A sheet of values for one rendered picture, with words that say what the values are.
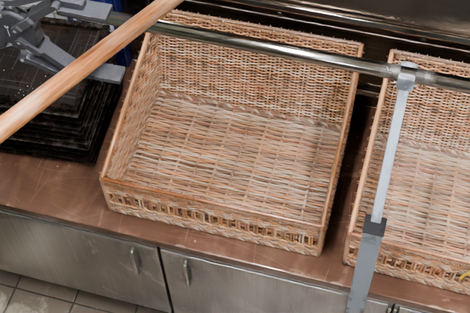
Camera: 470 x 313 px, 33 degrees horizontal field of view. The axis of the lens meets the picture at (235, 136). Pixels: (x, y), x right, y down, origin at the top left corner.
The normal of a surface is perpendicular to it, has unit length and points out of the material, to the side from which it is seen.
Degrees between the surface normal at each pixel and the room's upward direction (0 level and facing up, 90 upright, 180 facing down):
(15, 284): 0
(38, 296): 0
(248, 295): 90
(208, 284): 90
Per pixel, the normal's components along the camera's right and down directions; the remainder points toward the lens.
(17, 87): -0.03, -0.58
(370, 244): -0.27, 0.79
